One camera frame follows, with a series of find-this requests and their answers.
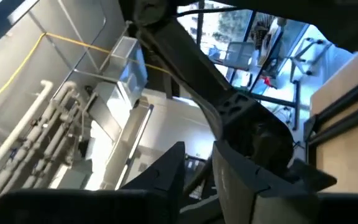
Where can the black aluminium table frame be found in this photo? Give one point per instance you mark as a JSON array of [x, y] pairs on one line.
[[346, 119]]

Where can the white ceiling pipe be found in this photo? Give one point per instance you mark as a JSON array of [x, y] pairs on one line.
[[20, 124]]

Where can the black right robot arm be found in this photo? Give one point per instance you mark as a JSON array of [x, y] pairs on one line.
[[191, 71]]

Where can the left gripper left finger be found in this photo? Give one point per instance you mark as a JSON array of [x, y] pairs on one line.
[[104, 208]]

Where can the grey mesh chair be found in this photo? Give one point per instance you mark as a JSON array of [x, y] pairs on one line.
[[239, 56]]

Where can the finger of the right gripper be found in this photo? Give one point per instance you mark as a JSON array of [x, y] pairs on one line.
[[312, 179]]

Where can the grey ceiling pipe bundle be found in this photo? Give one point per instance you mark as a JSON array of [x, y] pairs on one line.
[[51, 130]]

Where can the grey step stool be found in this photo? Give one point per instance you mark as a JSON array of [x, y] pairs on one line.
[[297, 57]]

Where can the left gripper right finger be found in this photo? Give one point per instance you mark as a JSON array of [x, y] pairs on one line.
[[244, 202]]

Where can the metal air duct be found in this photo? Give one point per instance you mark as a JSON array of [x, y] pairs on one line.
[[126, 68]]

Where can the ceiling tube light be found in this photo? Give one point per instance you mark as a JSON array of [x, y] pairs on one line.
[[135, 146]]

